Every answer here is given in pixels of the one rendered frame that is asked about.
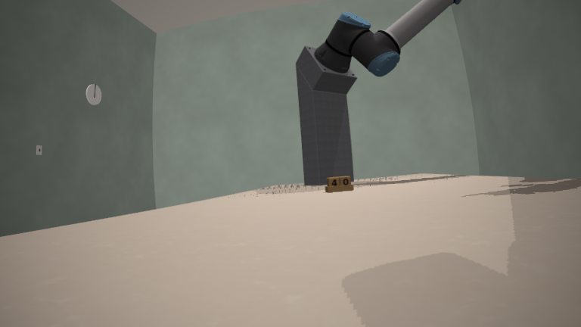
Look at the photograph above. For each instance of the tan rectangular tray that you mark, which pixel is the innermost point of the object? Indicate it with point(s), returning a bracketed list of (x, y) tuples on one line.
[(340, 188)]

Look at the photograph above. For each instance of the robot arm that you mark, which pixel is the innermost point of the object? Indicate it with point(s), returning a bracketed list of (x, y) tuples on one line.
[(378, 52)]

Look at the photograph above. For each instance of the tan wooden cube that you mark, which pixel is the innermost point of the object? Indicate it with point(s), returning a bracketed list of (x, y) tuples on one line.
[(335, 181), (345, 180)]

